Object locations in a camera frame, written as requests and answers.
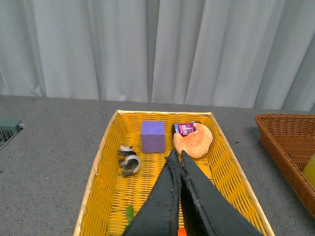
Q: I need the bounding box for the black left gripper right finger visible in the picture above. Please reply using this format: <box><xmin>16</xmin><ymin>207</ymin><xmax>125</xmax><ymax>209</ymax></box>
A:
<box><xmin>180</xmin><ymin>151</ymin><xmax>263</xmax><ymax>236</ymax></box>

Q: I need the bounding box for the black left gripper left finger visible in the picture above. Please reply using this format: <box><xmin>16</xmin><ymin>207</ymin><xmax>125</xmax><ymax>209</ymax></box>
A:
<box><xmin>123</xmin><ymin>150</ymin><xmax>182</xmax><ymax>236</ymax></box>

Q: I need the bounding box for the yellow tape roll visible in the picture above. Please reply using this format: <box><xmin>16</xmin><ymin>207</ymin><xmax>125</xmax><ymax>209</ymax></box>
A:
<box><xmin>302</xmin><ymin>154</ymin><xmax>315</xmax><ymax>187</ymax></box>

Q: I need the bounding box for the yellow woven basket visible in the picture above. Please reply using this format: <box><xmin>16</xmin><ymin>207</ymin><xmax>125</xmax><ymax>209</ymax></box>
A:
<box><xmin>74</xmin><ymin>110</ymin><xmax>274</xmax><ymax>236</ymax></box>

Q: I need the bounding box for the brown wicker basket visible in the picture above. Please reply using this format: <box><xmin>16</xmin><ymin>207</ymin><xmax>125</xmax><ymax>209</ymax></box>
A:
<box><xmin>255</xmin><ymin>114</ymin><xmax>315</xmax><ymax>216</ymax></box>

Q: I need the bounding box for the green leaf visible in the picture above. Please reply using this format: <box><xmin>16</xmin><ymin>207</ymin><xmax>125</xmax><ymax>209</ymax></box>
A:
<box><xmin>125</xmin><ymin>206</ymin><xmax>134</xmax><ymax>230</ymax></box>

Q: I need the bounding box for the black white toy animal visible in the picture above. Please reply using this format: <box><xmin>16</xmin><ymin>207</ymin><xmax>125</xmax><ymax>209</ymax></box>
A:
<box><xmin>118</xmin><ymin>145</ymin><xmax>141</xmax><ymax>177</ymax></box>

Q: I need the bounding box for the bread roll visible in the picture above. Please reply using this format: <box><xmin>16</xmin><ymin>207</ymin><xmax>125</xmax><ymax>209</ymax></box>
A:
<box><xmin>173</xmin><ymin>123</ymin><xmax>213</xmax><ymax>158</ymax></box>

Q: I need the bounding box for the purple foam cube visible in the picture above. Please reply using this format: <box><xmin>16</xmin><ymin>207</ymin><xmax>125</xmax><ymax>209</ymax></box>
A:
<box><xmin>140</xmin><ymin>120</ymin><xmax>165</xmax><ymax>153</ymax></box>

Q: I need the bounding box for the magenta snack packet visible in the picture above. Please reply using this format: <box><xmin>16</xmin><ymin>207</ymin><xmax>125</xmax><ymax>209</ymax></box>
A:
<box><xmin>171</xmin><ymin>121</ymin><xmax>201</xmax><ymax>137</ymax></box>

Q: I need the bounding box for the white curtain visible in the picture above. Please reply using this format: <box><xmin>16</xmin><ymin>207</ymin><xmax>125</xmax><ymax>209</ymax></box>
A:
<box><xmin>0</xmin><ymin>0</ymin><xmax>315</xmax><ymax>112</ymax></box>

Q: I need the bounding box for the grey green crate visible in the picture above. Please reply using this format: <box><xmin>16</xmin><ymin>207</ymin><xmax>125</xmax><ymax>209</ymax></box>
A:
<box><xmin>0</xmin><ymin>118</ymin><xmax>25</xmax><ymax>149</ymax></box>

